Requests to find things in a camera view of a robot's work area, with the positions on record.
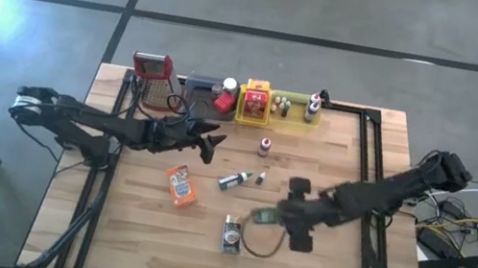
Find red fruit snack box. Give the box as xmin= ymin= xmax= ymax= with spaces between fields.
xmin=241 ymin=88 xmax=271 ymax=122

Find red tin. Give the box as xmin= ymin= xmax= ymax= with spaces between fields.
xmin=212 ymin=89 xmax=239 ymax=116

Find large red food colouring bottle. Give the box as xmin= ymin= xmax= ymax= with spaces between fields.
xmin=257 ymin=136 xmax=273 ymax=158

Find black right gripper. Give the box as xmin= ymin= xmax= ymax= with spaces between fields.
xmin=271 ymin=174 xmax=347 ymax=258

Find spice jar labelled SPICES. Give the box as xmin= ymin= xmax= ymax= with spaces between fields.
xmin=219 ymin=213 xmax=248 ymax=257

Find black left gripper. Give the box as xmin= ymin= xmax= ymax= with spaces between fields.
xmin=145 ymin=109 xmax=231 ymax=168

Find grey plastic bin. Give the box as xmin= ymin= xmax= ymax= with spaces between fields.
xmin=179 ymin=71 xmax=242 ymax=123

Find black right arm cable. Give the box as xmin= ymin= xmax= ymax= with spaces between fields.
xmin=236 ymin=207 xmax=292 ymax=263

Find translucent yellow-green bin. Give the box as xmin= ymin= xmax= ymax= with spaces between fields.
xmin=267 ymin=88 xmax=326 ymax=136

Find orange food box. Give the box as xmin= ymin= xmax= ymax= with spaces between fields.
xmin=159 ymin=161 xmax=204 ymax=211

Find metal box grater red handle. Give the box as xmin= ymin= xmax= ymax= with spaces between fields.
xmin=125 ymin=49 xmax=188 ymax=113

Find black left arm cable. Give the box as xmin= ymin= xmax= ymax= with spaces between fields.
xmin=122 ymin=74 xmax=216 ymax=131

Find black power brick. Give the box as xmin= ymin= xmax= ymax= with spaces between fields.
xmin=413 ymin=225 xmax=452 ymax=257

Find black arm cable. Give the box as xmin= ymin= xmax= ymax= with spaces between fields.
xmin=236 ymin=207 xmax=292 ymax=263
xmin=122 ymin=74 xmax=216 ymax=131

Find yellow perforated basket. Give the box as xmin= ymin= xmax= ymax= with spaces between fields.
xmin=234 ymin=83 xmax=275 ymax=130

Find yellow cereal box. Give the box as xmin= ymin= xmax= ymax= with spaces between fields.
xmin=246 ymin=76 xmax=272 ymax=95

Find green food colouring bottle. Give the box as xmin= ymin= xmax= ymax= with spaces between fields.
xmin=216 ymin=166 xmax=255 ymax=196

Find white-lidded clear jar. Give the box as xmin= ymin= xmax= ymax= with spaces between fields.
xmin=221 ymin=76 xmax=239 ymax=95

